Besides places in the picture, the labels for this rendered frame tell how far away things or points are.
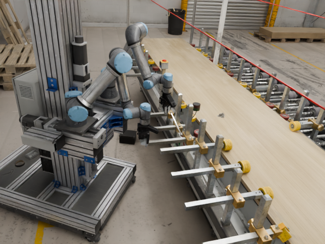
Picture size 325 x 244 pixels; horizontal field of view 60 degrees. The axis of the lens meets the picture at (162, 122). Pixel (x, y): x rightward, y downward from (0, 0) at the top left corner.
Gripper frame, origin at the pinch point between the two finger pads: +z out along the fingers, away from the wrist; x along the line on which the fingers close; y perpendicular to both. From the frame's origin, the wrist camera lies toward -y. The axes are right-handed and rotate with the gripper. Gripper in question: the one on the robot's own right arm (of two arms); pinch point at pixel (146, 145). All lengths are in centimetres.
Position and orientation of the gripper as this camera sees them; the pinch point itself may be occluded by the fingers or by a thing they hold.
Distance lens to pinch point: 218.5
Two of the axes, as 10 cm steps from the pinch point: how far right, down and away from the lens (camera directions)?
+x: 2.7, 5.0, -8.2
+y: -9.6, 0.8, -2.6
